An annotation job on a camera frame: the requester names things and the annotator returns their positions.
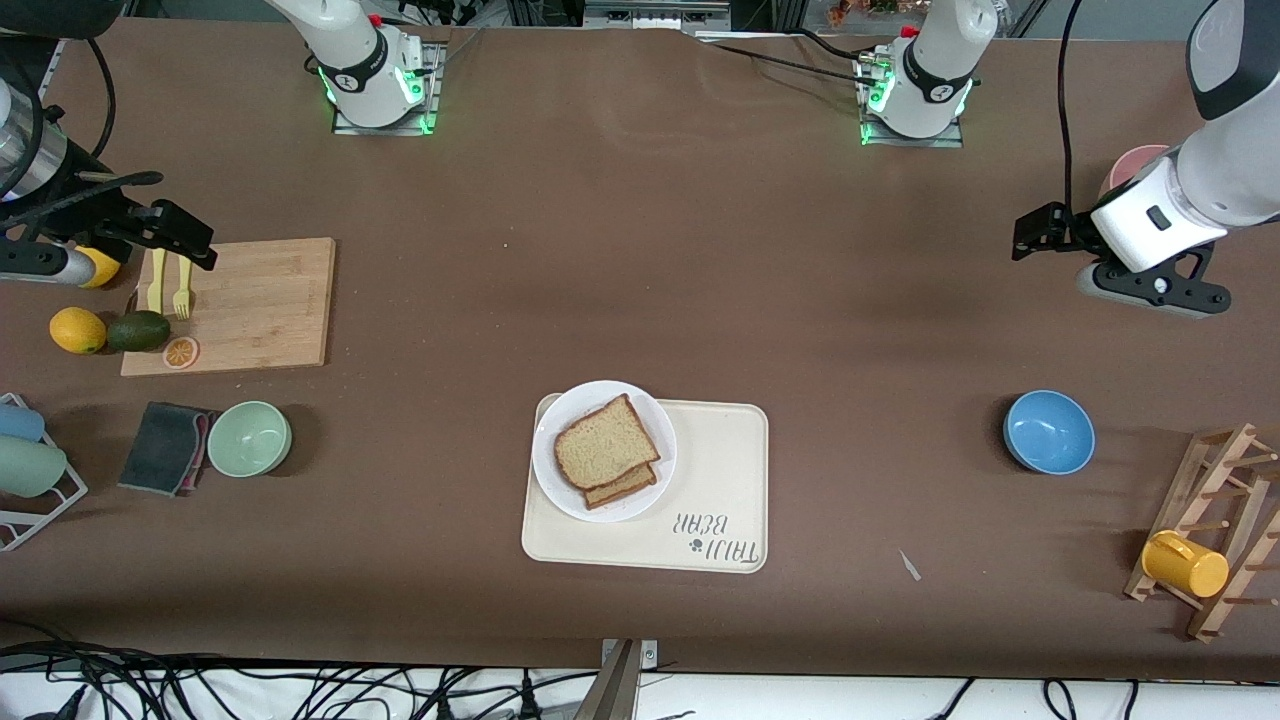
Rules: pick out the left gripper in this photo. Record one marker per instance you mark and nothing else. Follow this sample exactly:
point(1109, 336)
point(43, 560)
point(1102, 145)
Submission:
point(1071, 231)

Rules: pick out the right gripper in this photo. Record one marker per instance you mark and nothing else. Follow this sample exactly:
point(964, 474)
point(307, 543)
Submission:
point(88, 203)

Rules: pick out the white round plate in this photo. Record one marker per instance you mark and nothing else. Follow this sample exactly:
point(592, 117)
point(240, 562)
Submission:
point(600, 400)

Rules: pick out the brown bread slice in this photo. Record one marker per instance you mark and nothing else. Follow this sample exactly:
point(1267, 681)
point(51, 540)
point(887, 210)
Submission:
point(605, 445)
point(625, 488)

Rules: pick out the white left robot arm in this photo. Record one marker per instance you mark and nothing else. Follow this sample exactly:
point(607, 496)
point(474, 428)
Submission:
point(935, 80)

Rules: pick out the yellow-green plastic knife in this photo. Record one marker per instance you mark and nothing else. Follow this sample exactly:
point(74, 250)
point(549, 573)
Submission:
point(156, 285)

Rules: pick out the yellow lemon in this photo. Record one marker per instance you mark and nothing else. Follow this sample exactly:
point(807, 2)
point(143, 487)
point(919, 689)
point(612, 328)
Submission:
point(77, 330)
point(105, 268)

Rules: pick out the yellow-green plastic fork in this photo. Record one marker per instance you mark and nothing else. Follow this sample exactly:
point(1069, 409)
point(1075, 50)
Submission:
point(183, 295)

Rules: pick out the pink bowl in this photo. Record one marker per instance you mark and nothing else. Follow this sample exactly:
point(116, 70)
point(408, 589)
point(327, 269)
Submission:
point(1135, 165)

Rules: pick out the dark green avocado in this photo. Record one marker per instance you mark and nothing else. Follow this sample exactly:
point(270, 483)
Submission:
point(138, 332)

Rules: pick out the orange slice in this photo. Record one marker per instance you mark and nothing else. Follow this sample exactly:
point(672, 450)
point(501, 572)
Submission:
point(180, 352)

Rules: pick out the wooden cutting board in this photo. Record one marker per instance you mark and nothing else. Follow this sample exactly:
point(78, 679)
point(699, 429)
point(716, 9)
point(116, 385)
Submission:
point(260, 310)

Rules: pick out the blue bowl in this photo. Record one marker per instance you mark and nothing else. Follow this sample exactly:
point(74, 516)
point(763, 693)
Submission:
point(1050, 432)

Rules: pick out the dark grey pink-edged cloth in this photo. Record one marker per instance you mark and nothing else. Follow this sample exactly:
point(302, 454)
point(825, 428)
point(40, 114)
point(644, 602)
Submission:
point(160, 448)

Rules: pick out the pale green bowl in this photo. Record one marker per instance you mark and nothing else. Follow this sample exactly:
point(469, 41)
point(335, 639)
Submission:
point(250, 438)

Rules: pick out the light blue cup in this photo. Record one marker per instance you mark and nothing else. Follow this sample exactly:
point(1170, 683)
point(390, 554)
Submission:
point(20, 422)

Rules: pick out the pale green cup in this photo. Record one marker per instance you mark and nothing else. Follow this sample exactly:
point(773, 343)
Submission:
point(30, 467)

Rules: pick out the wooden peg rack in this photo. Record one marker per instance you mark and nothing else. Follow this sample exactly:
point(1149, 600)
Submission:
point(1230, 470)

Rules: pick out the yellow cup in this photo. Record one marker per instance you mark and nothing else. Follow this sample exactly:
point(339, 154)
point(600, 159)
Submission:
point(1190, 568)

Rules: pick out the white tape scrap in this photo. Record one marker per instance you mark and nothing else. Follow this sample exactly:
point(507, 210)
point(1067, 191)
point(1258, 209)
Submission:
point(910, 566)

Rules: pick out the cream bear print tray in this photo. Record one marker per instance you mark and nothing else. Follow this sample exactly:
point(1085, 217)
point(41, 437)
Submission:
point(720, 470)

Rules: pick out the grey metal bar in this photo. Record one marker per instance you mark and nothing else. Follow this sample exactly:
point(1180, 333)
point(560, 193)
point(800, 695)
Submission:
point(610, 690)

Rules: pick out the metal clamp bracket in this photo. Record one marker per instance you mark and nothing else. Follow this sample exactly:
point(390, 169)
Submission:
point(648, 652)

